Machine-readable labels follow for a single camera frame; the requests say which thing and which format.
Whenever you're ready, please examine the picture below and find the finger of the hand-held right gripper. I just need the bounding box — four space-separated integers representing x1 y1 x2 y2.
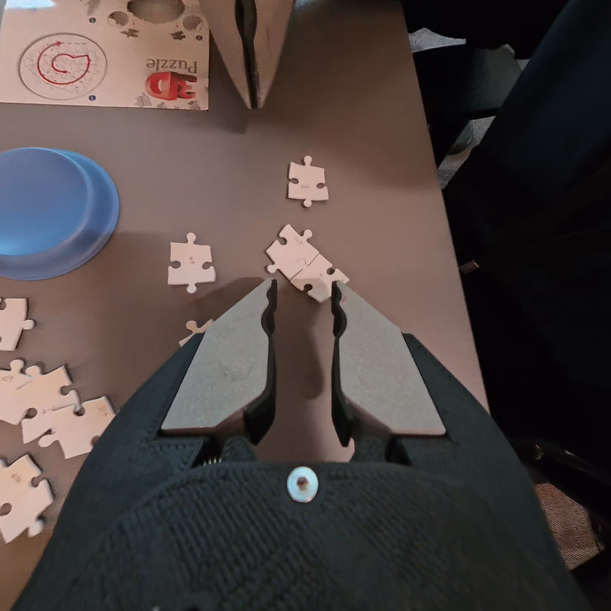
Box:
204 0 254 109
249 0 295 110

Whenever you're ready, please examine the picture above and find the white jigsaw piece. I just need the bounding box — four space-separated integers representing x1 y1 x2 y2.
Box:
167 232 216 294
265 224 320 280
178 319 214 348
287 155 330 208
289 253 350 303

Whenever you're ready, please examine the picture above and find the dark cloth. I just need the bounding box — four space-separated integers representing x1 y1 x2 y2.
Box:
444 0 611 459

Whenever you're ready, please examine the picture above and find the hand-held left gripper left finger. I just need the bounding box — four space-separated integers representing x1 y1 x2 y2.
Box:
160 278 278 446

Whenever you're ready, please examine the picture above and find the black mesh office chair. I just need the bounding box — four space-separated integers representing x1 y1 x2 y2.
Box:
408 26 526 158

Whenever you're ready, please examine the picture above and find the pile of puzzle pieces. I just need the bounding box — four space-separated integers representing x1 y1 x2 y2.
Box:
0 297 116 545

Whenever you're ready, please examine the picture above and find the printed instruction sheet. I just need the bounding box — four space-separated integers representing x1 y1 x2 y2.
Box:
0 0 211 111

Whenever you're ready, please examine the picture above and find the black chair base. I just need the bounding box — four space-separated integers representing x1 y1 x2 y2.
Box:
506 437 611 569

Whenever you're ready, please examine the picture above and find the blue plastic bowl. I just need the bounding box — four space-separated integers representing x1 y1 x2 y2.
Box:
0 147 120 281

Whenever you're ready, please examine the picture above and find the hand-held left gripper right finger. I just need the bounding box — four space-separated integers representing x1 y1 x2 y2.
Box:
331 281 447 447

